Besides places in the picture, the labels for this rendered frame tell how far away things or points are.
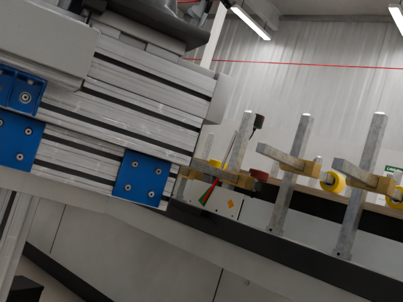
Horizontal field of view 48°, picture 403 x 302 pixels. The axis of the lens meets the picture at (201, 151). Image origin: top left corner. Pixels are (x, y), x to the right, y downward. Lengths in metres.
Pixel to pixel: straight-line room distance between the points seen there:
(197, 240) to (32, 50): 1.28
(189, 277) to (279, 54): 8.83
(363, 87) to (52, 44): 9.04
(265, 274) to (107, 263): 1.12
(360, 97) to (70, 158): 8.85
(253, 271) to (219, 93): 0.92
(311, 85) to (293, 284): 8.55
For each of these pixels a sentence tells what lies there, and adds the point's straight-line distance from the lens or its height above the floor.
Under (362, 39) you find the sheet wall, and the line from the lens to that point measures 9.96.
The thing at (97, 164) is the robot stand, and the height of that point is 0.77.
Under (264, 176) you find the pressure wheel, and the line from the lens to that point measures 1.77.
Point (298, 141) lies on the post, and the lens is 1.59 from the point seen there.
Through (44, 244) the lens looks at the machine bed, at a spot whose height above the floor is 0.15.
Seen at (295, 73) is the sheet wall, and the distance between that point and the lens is 10.20.
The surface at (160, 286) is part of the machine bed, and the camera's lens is 2.19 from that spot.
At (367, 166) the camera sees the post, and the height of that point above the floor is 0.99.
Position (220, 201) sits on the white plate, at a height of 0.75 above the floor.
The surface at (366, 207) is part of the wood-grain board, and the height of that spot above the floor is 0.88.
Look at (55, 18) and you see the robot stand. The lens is 0.65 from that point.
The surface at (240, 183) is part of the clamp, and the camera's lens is 1.67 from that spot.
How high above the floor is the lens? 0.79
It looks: 4 degrees up
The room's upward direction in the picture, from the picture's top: 17 degrees clockwise
